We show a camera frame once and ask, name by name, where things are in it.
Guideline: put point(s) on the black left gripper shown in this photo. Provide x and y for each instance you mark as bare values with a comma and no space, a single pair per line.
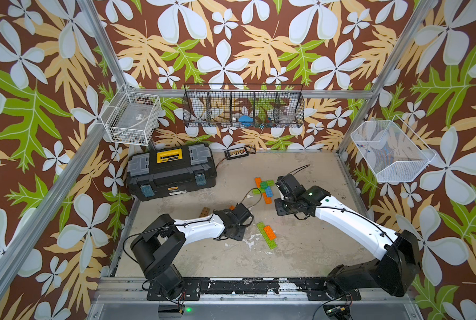
240,235

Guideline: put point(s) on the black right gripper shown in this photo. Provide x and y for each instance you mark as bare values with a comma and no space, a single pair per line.
279,211

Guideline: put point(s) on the long orange lego plate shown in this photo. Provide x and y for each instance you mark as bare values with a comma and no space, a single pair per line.
267,200

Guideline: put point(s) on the blue lego plate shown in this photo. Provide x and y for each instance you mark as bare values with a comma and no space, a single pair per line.
268,192

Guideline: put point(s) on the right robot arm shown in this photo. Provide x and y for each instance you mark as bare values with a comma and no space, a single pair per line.
396,261

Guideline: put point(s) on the brown wooden block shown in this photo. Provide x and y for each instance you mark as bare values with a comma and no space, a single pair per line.
205,212

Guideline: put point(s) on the black power strip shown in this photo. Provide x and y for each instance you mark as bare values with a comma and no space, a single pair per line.
236,153

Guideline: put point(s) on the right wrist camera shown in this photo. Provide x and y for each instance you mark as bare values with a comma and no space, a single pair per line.
289,187

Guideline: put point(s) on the aluminium frame post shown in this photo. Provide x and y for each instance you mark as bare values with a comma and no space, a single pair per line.
418,17

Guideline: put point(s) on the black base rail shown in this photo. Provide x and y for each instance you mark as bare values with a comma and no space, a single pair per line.
313,287

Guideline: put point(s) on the black toolbox yellow handle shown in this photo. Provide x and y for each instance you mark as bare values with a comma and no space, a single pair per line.
175,171

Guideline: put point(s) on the white wire basket right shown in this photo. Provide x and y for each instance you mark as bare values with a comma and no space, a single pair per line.
393,151

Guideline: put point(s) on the white wire basket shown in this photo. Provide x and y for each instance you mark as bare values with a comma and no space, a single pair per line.
393,151
131,116

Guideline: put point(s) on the black wire basket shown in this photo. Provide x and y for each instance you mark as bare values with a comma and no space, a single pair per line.
242,106

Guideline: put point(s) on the white wire basket left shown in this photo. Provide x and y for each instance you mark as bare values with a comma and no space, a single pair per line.
131,116

